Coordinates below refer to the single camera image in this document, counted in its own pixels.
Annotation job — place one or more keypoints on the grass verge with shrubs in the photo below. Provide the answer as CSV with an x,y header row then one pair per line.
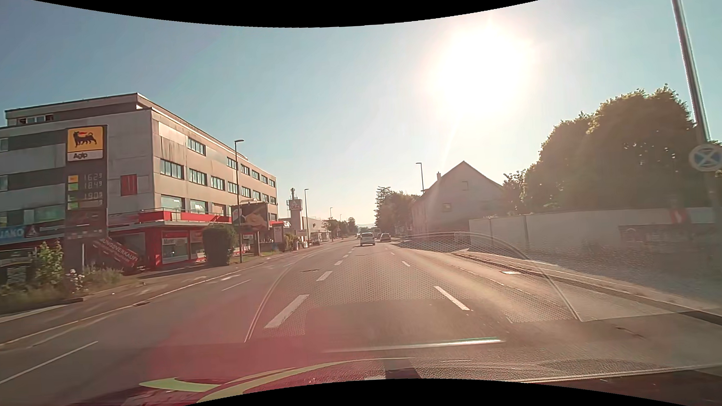
x,y
26,288

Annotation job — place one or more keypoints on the grey multi-storey commercial building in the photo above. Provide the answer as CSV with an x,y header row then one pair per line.
x,y
168,176

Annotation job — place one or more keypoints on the distant trees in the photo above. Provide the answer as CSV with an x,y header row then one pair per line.
x,y
392,210

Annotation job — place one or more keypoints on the road markings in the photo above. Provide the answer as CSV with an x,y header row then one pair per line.
x,y
286,311

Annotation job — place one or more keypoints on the pavement by grass verge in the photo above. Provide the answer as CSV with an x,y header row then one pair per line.
x,y
64,305

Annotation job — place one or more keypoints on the trimmed dark green bush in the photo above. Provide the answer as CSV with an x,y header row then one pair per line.
x,y
219,244

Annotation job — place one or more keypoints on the tall sign tower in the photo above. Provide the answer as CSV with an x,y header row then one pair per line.
x,y
295,216

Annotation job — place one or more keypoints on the silver car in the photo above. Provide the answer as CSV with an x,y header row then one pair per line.
x,y
367,239

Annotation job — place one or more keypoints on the billboard on posts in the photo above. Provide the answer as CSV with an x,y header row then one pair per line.
x,y
252,217

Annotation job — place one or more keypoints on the tall street lamp post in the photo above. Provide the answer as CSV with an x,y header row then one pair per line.
x,y
238,203

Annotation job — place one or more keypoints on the paved pavement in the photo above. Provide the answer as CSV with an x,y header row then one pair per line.
x,y
618,276

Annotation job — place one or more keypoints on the tall fuel price sign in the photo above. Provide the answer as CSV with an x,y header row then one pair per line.
x,y
86,192

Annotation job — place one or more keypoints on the car's own bonnet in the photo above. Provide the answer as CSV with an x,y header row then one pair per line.
x,y
346,383

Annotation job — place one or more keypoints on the gabled beige house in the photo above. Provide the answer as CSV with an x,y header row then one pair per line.
x,y
456,201

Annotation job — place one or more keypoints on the grey asphalt road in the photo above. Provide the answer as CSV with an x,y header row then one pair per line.
x,y
365,289

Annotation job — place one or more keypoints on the lamp post with round sign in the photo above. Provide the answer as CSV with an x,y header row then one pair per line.
x,y
700,136

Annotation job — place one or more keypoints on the low distant buildings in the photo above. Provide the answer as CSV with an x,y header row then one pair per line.
x,y
316,228

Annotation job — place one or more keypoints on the long pale wall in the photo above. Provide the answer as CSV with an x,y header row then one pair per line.
x,y
585,231

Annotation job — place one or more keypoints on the large dark green trees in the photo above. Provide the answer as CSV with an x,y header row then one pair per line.
x,y
618,158

